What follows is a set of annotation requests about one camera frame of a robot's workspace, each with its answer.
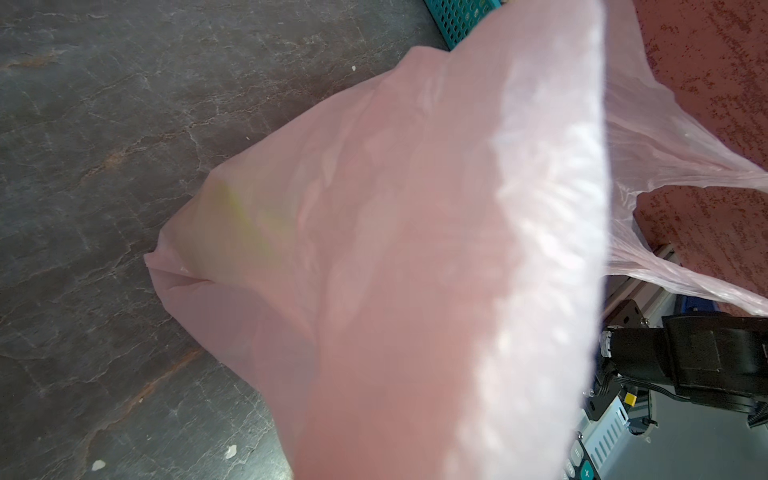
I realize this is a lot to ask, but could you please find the blue handheld device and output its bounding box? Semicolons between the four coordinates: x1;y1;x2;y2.
674;295;720;315

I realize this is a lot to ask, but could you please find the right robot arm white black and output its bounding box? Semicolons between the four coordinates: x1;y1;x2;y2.
596;312;767;428

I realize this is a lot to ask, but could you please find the teal plastic basket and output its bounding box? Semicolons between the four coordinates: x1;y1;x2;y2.
424;0;503;50

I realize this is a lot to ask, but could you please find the pink plastic bag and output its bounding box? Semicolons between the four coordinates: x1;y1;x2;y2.
145;1;767;479

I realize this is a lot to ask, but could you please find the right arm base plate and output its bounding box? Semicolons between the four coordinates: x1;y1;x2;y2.
584;300;653;421

